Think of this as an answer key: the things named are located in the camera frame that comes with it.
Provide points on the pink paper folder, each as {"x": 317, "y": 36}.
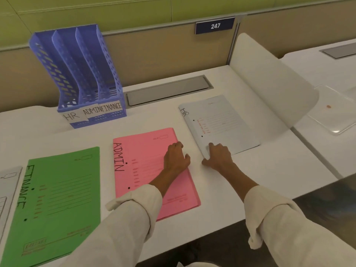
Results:
{"x": 144, "y": 158}

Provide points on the person's left hand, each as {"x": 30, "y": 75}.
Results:
{"x": 175, "y": 159}

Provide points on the person's right thumb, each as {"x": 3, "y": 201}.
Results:
{"x": 207, "y": 162}

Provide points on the person's right hand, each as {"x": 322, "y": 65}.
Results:
{"x": 221, "y": 158}

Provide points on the blue plastic file rack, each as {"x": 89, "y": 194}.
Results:
{"x": 80, "y": 66}

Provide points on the pale grey paper folder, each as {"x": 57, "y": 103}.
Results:
{"x": 222, "y": 119}

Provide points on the person's left forearm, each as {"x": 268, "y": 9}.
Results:
{"x": 125, "y": 219}

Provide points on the beige desk partition panel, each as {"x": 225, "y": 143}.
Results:
{"x": 155, "y": 58}
{"x": 294, "y": 30}

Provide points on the person's left thumb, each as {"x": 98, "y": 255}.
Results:
{"x": 187, "y": 160}

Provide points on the blue desk number sign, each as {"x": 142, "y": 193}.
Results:
{"x": 215, "y": 25}

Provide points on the person's right forearm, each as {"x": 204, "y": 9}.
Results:
{"x": 281, "y": 219}

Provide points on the white curved desk divider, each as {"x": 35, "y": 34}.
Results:
{"x": 267, "y": 80}

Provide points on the small white paper label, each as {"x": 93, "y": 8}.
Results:
{"x": 72, "y": 117}

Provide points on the green paper folder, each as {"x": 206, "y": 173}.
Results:
{"x": 61, "y": 200}

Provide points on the grey metal partition post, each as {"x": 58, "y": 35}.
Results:
{"x": 236, "y": 41}

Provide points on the clear plastic tray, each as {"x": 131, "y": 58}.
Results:
{"x": 333, "y": 113}

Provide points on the white paper folder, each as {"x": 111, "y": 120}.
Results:
{"x": 7, "y": 191}

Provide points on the wide white paper label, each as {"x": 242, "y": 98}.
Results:
{"x": 111, "y": 106}

